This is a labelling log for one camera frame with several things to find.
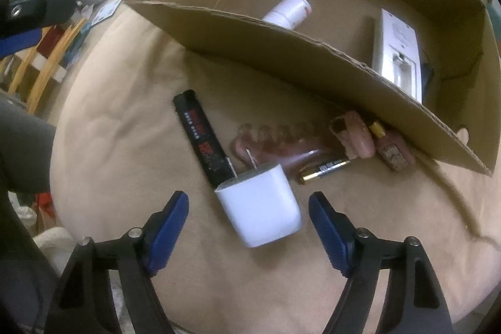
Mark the pink perfume bottle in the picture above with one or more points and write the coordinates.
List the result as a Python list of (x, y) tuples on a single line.
[(393, 154)]

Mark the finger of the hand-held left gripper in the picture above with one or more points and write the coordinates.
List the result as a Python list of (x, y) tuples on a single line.
[(15, 42)]

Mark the brown cardboard box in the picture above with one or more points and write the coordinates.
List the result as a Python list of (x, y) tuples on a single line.
[(313, 60)]

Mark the white charger plug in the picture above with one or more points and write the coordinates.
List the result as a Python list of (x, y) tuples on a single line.
[(258, 205)]

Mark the yellow wooden chair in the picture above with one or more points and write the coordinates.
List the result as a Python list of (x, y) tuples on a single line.
[(43, 72)]

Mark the pink hair claw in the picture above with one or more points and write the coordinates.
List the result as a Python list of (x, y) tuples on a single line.
[(270, 150)]

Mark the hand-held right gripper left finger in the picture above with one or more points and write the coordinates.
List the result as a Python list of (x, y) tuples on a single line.
[(168, 236)]

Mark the white remote control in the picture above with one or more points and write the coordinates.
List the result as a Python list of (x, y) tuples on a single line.
[(397, 44)]

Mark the black and gold battery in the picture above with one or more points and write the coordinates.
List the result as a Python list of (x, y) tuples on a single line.
[(323, 170)]

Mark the pink plastic clip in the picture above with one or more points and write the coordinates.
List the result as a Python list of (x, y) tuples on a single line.
[(354, 140)]

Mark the bathroom scale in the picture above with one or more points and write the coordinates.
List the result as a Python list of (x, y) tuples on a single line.
[(105, 11)]

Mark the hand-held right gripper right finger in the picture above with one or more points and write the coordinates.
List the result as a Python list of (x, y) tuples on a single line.
[(328, 236)]

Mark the white pill bottle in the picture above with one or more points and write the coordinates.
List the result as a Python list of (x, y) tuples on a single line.
[(287, 11)]

